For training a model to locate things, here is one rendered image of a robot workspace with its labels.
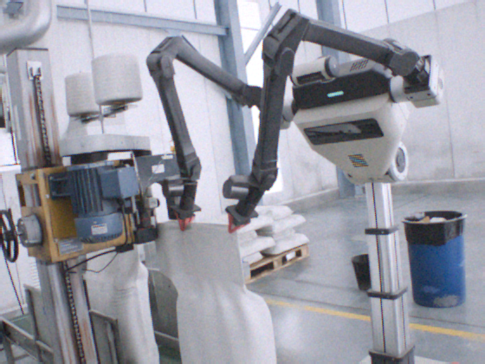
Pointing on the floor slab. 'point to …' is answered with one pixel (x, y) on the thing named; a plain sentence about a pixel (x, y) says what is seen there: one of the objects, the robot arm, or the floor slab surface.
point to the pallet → (277, 262)
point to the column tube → (50, 277)
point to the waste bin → (436, 257)
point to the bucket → (360, 263)
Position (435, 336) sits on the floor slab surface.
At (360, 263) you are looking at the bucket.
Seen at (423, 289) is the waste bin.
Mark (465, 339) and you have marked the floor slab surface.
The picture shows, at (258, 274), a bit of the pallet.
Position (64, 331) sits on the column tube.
